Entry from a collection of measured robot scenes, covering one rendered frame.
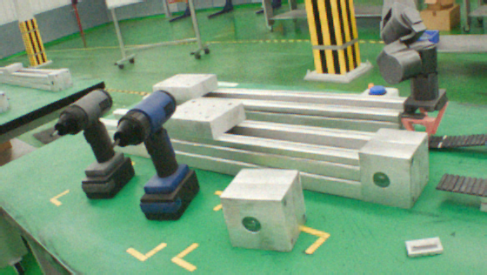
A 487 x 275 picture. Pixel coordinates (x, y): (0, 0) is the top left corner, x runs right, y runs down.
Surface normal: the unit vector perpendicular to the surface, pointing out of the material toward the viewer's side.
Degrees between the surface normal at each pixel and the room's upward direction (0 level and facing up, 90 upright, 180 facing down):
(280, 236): 90
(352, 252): 0
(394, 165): 90
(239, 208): 90
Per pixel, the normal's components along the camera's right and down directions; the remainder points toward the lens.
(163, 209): -0.27, 0.43
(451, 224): -0.19, -0.90
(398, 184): -0.60, 0.42
